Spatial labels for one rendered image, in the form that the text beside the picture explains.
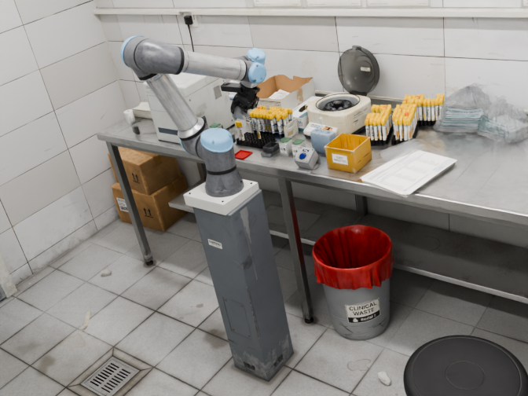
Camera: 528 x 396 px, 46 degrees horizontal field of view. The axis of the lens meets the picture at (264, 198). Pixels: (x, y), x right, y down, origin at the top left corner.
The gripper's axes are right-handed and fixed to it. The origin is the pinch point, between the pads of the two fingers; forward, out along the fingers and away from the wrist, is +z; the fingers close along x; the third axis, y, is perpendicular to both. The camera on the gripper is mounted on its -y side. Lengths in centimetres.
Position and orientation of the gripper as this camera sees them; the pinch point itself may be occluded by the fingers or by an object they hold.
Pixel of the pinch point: (234, 116)
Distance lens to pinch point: 272.1
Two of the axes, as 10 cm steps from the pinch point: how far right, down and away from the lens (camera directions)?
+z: -2.5, 6.5, 7.2
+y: 7.7, 5.9, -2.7
